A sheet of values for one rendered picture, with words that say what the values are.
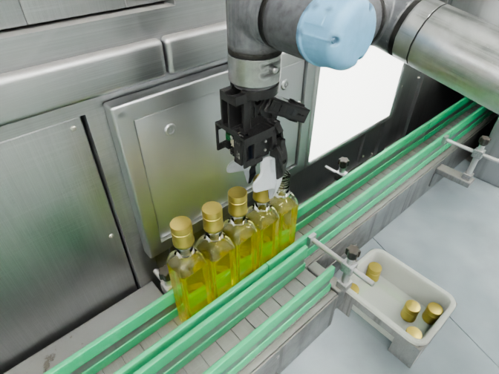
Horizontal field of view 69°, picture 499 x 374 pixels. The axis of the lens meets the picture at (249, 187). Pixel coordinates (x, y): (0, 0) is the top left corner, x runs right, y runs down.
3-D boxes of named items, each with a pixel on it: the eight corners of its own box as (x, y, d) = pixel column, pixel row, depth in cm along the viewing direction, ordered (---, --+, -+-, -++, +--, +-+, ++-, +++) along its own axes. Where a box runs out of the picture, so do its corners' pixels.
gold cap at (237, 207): (238, 201, 67) (238, 182, 64) (252, 211, 65) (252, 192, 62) (223, 210, 65) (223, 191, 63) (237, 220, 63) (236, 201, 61)
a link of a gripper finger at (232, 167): (220, 182, 67) (224, 146, 60) (244, 170, 70) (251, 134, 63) (230, 194, 66) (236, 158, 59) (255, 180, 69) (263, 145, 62)
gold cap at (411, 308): (418, 316, 87) (424, 306, 84) (411, 325, 85) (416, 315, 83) (405, 306, 89) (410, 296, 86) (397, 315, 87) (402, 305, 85)
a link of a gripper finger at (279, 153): (263, 174, 62) (256, 128, 58) (270, 171, 63) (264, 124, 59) (282, 182, 59) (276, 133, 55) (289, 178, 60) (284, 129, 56)
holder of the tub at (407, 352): (353, 255, 104) (358, 237, 99) (445, 321, 88) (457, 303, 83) (314, 289, 95) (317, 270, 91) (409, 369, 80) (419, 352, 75)
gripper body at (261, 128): (215, 152, 60) (210, 82, 52) (255, 134, 64) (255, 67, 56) (246, 174, 55) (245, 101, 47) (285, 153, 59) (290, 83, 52)
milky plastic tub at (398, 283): (369, 265, 101) (376, 244, 95) (448, 320, 88) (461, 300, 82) (330, 301, 92) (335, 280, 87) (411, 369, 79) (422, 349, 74)
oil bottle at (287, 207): (276, 248, 89) (281, 180, 76) (292, 261, 86) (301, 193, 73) (260, 260, 87) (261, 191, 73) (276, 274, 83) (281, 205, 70)
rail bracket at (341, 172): (326, 185, 109) (332, 148, 101) (344, 196, 105) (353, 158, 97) (317, 191, 107) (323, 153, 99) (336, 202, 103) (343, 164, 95)
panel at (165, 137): (383, 115, 122) (412, 4, 100) (391, 118, 120) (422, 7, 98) (143, 251, 76) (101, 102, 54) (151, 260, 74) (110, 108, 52)
